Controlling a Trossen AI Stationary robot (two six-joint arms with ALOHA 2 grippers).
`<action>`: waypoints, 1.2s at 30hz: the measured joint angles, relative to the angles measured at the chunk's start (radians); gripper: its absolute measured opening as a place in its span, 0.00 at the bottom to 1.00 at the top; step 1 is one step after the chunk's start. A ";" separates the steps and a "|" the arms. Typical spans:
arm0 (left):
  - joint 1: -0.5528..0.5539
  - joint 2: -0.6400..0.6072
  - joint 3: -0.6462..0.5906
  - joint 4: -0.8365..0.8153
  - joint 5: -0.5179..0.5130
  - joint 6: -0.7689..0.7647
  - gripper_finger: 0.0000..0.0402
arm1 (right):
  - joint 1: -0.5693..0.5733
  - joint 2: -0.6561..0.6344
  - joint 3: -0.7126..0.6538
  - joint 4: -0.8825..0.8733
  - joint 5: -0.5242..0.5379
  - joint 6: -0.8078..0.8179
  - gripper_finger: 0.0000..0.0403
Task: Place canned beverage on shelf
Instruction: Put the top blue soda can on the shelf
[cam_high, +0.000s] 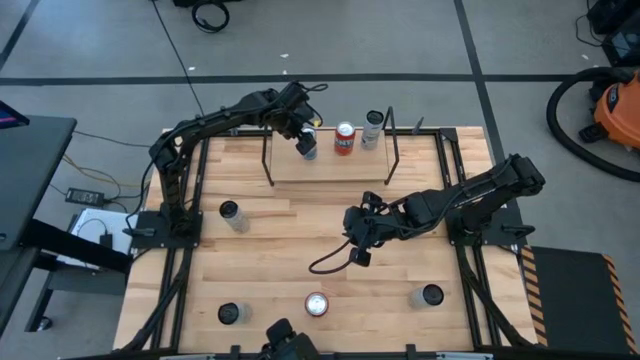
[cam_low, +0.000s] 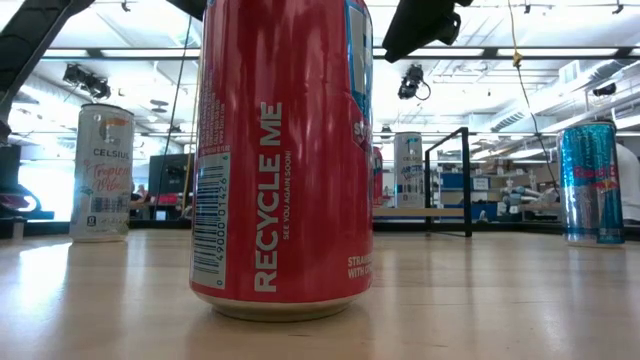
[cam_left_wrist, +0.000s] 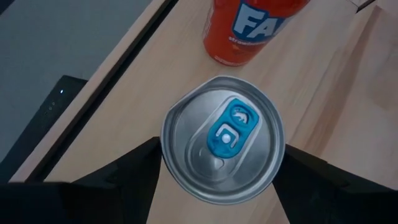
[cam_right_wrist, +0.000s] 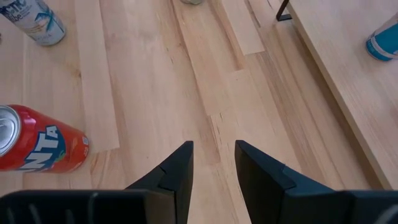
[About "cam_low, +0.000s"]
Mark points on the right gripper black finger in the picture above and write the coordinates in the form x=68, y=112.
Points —
x=420, y=25

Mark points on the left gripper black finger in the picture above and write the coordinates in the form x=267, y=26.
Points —
x=192, y=7

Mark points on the white Celsius Arctic Vibe can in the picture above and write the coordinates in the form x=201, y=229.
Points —
x=409, y=190

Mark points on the white Celsius Tropical Vibe can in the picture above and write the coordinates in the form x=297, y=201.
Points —
x=102, y=200

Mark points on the blue silver Red Bull can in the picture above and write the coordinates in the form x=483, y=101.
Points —
x=590, y=200

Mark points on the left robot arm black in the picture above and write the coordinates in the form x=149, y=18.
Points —
x=30, y=40

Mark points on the black overhead light bar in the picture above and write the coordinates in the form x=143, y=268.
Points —
x=491, y=52

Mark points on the black ceiling spotlights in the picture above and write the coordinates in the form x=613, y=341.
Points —
x=87, y=82

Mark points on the blue storage bin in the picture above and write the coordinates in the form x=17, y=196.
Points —
x=452, y=181

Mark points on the black monitor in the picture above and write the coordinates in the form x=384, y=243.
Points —
x=167, y=172

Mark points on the black ceiling fixture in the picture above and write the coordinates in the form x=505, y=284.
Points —
x=605, y=90

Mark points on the black hanging camera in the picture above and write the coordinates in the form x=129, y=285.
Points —
x=412, y=82

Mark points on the black aluminium table frame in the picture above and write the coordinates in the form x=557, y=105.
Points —
x=500, y=228

